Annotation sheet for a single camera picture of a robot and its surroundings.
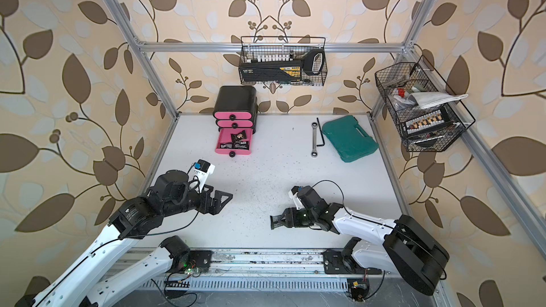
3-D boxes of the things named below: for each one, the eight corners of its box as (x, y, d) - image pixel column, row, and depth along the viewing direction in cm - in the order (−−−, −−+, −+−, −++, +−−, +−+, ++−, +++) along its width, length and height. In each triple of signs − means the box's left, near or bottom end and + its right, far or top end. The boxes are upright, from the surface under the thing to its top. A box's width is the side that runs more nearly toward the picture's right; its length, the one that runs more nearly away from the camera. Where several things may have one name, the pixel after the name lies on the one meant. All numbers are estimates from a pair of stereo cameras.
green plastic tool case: (342, 164, 102) (344, 160, 98) (318, 129, 116) (319, 124, 113) (377, 151, 107) (380, 146, 103) (350, 119, 121) (351, 113, 118)
